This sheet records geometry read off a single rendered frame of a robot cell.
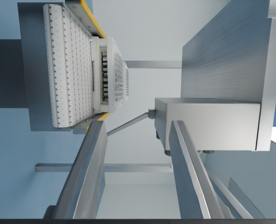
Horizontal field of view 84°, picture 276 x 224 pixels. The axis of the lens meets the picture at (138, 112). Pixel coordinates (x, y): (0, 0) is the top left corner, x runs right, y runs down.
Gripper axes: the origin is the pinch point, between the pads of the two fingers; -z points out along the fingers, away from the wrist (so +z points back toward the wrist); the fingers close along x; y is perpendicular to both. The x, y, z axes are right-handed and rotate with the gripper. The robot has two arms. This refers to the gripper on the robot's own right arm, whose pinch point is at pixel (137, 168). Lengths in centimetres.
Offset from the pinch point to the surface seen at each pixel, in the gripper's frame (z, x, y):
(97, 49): -45.0, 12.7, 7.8
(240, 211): -27, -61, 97
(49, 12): -31.8, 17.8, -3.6
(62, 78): -25.3, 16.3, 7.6
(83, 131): -19.0, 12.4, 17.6
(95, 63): -42.8, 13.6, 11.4
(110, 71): -41.4, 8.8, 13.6
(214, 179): -55, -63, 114
